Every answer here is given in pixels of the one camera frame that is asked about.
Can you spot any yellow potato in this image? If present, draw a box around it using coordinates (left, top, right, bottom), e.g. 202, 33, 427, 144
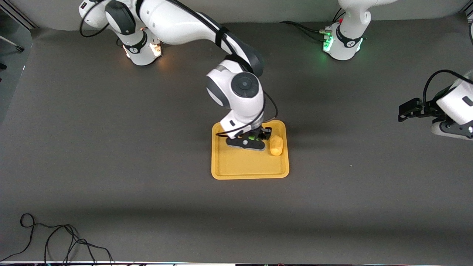
269, 135, 284, 156

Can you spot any yellow rectangular plastic tray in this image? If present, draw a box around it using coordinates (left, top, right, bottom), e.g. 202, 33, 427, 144
211, 120, 289, 180

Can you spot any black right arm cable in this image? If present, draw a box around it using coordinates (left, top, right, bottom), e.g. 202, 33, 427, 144
215, 91, 278, 138

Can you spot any black left base cable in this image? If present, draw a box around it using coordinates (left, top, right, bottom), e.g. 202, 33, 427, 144
280, 7, 344, 43

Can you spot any black loose floor cable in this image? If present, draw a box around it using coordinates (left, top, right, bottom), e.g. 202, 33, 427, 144
0, 213, 148, 266

